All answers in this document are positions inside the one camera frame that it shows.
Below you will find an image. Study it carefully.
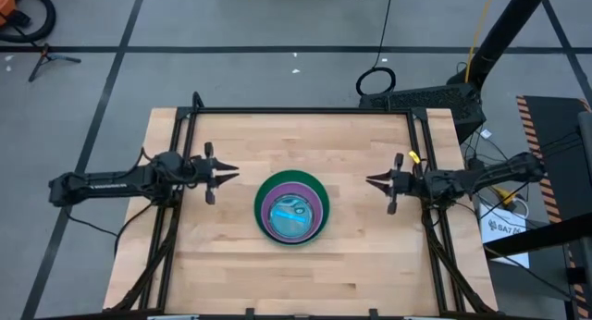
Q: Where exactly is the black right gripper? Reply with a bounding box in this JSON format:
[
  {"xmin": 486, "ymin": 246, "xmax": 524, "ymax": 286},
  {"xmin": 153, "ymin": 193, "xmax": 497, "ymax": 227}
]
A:
[{"xmin": 364, "ymin": 152, "xmax": 426, "ymax": 215}]

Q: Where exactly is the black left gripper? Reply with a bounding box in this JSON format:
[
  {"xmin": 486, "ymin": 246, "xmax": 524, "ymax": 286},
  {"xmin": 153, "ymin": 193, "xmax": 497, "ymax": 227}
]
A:
[{"xmin": 185, "ymin": 142, "xmax": 241, "ymax": 206}]

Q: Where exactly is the large dark green plastic plate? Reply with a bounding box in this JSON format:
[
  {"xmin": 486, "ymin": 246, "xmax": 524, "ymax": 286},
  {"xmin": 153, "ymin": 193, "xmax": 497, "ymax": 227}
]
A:
[{"xmin": 253, "ymin": 169, "xmax": 331, "ymax": 246}]

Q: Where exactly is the purple plastic plate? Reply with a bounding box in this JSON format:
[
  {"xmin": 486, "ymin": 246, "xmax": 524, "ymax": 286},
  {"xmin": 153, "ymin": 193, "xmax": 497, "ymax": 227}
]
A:
[{"xmin": 260, "ymin": 180, "xmax": 325, "ymax": 244}]

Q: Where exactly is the small transparent cyan plate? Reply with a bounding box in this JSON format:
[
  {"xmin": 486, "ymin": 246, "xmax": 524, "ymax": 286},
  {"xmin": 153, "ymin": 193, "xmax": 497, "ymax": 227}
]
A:
[{"xmin": 267, "ymin": 193, "xmax": 315, "ymax": 239}]

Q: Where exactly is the black perforated stand base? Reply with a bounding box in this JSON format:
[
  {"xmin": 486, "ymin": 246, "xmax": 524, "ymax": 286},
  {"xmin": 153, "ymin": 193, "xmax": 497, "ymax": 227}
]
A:
[{"xmin": 359, "ymin": 81, "xmax": 487, "ymax": 145}]

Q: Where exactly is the white printed box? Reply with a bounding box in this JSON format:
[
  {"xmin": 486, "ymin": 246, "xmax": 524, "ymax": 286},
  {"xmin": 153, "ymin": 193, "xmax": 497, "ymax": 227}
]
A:
[{"xmin": 477, "ymin": 202, "xmax": 531, "ymax": 269}]

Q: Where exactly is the black crossbeam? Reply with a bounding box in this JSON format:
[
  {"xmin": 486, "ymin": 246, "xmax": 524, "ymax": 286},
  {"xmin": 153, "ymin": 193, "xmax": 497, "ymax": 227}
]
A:
[{"xmin": 483, "ymin": 212, "xmax": 592, "ymax": 261}]

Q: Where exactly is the black hazard-striped floor mat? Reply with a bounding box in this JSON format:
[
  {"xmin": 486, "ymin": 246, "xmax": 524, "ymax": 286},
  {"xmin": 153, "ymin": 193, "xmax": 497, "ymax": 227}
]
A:
[{"xmin": 516, "ymin": 95, "xmax": 592, "ymax": 320}]

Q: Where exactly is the black tripod stand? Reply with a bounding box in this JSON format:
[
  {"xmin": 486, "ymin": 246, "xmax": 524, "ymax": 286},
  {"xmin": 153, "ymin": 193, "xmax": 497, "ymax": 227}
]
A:
[{"xmin": 27, "ymin": 42, "xmax": 83, "ymax": 84}]

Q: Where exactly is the orange vacuum cleaner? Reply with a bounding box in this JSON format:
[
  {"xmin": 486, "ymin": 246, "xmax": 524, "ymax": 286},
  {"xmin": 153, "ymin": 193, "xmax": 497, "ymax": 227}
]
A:
[{"xmin": 0, "ymin": 0, "xmax": 18, "ymax": 28}]

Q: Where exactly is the black aluminium table frame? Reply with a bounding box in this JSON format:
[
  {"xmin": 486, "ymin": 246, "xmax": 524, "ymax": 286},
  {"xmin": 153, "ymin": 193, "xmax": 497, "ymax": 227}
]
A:
[{"xmin": 110, "ymin": 92, "xmax": 499, "ymax": 320}]

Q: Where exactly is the black coiled floor cable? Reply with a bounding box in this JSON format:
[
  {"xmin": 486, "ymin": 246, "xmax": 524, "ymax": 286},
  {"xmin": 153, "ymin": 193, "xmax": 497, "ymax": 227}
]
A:
[{"xmin": 354, "ymin": 0, "xmax": 397, "ymax": 98}]

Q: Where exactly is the yellow cable plug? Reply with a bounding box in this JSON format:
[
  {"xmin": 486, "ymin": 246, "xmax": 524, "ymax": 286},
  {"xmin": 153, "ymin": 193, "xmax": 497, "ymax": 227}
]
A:
[{"xmin": 489, "ymin": 185, "xmax": 518, "ymax": 206}]

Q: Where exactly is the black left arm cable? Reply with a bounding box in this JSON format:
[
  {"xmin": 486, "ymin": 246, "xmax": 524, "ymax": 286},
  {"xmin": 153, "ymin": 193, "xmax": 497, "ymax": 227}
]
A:
[{"xmin": 62, "ymin": 202, "xmax": 156, "ymax": 259}]

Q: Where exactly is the yellow hanging cable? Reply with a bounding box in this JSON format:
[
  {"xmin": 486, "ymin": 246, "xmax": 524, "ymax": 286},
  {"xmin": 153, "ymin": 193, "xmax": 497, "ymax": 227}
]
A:
[{"xmin": 464, "ymin": 0, "xmax": 497, "ymax": 84}]

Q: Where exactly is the black camera stand post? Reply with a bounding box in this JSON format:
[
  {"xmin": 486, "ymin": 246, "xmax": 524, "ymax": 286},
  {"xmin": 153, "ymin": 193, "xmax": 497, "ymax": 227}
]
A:
[{"xmin": 446, "ymin": 0, "xmax": 556, "ymax": 92}]

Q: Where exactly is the black vacuum hose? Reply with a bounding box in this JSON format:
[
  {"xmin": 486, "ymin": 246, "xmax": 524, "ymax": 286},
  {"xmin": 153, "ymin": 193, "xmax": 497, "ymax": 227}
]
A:
[{"xmin": 0, "ymin": 0, "xmax": 57, "ymax": 44}]

